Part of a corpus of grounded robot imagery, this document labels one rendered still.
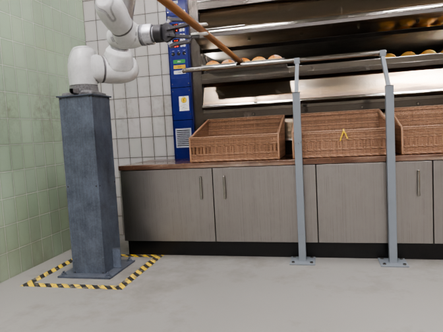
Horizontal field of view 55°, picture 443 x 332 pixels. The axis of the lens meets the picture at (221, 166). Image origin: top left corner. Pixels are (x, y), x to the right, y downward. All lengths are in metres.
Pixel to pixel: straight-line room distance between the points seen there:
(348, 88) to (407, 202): 0.90
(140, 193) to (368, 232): 1.36
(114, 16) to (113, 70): 0.75
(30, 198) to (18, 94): 0.63
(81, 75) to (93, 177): 0.56
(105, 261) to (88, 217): 0.26
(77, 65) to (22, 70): 0.48
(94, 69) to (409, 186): 1.82
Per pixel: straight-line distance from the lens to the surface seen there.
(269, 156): 2.49
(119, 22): 1.83
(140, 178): 2.67
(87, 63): 2.48
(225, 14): 3.15
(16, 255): 2.74
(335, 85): 2.98
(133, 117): 3.27
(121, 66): 2.52
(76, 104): 2.44
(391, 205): 2.42
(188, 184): 2.56
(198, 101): 3.09
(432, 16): 3.01
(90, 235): 2.47
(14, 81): 2.78
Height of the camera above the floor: 0.75
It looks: 5 degrees down
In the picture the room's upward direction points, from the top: 3 degrees counter-clockwise
